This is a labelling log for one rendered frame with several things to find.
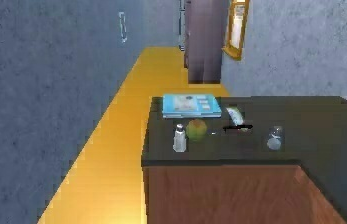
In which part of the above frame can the pale wall outline fixture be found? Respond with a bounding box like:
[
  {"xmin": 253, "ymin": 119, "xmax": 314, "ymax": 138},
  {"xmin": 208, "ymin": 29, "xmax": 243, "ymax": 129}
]
[{"xmin": 118, "ymin": 11, "xmax": 129, "ymax": 44}]

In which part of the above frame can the light blue book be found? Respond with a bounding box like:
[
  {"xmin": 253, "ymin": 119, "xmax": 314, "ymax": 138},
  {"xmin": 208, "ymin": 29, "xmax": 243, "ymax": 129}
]
[{"xmin": 162, "ymin": 93, "xmax": 223, "ymax": 119}]

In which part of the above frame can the gold framed picture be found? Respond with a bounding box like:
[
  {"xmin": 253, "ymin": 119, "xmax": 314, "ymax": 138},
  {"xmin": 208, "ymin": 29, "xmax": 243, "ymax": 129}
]
[{"xmin": 221, "ymin": 0, "xmax": 251, "ymax": 62}]

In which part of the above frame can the white salt shaker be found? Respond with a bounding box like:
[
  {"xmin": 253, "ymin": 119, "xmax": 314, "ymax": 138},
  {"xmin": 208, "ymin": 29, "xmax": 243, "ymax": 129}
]
[{"xmin": 172, "ymin": 123, "xmax": 188, "ymax": 154}]

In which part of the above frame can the grey brown room door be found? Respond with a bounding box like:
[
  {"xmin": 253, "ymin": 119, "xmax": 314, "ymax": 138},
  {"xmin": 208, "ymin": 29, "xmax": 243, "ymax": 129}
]
[{"xmin": 183, "ymin": 0, "xmax": 230, "ymax": 85}]

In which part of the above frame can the black handled knife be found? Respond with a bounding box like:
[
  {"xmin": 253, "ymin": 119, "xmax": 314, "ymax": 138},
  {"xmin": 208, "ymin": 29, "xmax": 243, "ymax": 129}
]
[{"xmin": 210, "ymin": 124, "xmax": 254, "ymax": 135}]

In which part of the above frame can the green apple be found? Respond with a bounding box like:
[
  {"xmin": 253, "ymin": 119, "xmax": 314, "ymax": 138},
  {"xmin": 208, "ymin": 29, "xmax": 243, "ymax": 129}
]
[{"xmin": 185, "ymin": 118, "xmax": 208, "ymax": 142}]

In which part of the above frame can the brown cabinet with dark worktop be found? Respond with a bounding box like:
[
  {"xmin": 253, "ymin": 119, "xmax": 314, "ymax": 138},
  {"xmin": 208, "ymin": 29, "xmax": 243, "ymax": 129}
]
[{"xmin": 140, "ymin": 95, "xmax": 347, "ymax": 224}]

